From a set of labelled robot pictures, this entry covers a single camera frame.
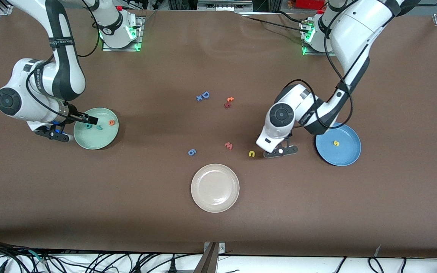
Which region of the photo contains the pale green plate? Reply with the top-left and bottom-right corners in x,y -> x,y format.
73,107 -> 119,150

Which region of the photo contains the beige plate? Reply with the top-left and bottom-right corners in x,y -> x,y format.
190,163 -> 240,213

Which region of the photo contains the brown table cover sheet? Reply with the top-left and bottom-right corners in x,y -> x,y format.
0,6 -> 437,259

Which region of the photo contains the grey control box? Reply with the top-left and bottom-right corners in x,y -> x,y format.
197,0 -> 254,12

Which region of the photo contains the red box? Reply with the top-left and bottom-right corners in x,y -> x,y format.
294,0 -> 326,10

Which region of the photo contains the blue plate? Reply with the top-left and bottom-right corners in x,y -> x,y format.
315,122 -> 362,167

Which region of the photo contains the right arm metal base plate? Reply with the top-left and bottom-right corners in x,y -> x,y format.
102,16 -> 143,52

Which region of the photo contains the teal cable connector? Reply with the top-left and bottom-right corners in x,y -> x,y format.
29,248 -> 47,265

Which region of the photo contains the metal corner bracket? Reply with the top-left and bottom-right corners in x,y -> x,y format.
203,242 -> 226,255

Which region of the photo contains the grey metal post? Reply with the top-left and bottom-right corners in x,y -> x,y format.
193,243 -> 219,273

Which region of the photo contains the black base cable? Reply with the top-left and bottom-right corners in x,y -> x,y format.
239,11 -> 307,33

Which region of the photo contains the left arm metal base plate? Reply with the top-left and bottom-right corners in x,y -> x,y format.
301,19 -> 336,56

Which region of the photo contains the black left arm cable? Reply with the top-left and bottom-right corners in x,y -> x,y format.
275,15 -> 354,129

